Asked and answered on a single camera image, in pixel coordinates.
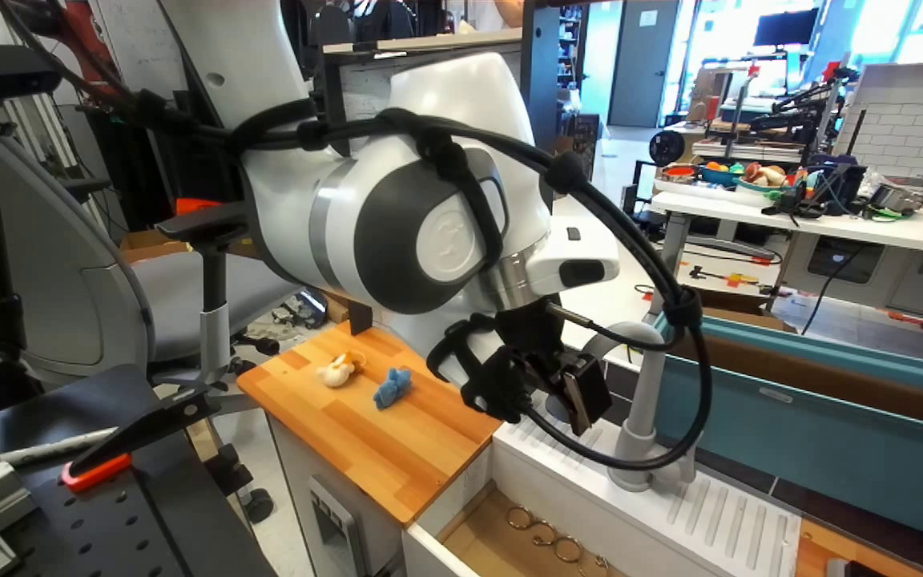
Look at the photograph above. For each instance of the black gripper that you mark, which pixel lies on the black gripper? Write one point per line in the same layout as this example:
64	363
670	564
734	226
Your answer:
529	340

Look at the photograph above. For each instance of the grey curved toy tap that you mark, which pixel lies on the grey curved toy tap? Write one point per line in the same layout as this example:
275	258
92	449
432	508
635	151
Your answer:
645	417

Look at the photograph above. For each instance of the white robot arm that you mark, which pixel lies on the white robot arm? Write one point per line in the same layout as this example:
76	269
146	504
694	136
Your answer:
375	212

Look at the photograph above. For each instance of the white toy sink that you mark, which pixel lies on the white toy sink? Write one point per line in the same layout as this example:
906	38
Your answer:
602	500

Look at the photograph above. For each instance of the blue toy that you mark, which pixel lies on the blue toy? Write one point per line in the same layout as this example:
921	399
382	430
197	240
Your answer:
391	388

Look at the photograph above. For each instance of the wooden countertop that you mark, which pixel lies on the wooden countertop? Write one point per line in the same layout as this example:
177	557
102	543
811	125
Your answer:
375	437

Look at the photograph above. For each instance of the white and orange plush toy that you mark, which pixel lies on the white and orange plush toy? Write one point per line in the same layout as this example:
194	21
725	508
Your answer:
339	369

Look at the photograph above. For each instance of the white toy kitchen cabinet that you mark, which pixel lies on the white toy kitchen cabinet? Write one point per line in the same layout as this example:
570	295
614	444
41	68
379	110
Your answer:
304	491

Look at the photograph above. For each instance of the large teal bin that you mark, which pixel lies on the large teal bin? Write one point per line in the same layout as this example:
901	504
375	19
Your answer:
804	449

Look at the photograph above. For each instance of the white cluttered desk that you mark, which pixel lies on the white cluttered desk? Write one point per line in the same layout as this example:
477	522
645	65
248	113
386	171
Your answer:
825	226

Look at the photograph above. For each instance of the wooden stove base board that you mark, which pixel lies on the wooden stove base board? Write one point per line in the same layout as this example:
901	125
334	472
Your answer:
857	557

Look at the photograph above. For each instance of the black perforated table board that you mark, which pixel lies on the black perforated table board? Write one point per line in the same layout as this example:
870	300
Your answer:
144	515

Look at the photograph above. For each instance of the dark monitor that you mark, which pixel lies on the dark monitor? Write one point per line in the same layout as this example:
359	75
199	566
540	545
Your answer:
787	27

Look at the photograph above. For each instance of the white brick-pattern panel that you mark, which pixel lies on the white brick-pattern panel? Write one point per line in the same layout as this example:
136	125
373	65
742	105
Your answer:
912	118

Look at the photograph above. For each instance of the grey office chair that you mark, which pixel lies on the grey office chair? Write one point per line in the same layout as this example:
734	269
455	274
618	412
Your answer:
77	276

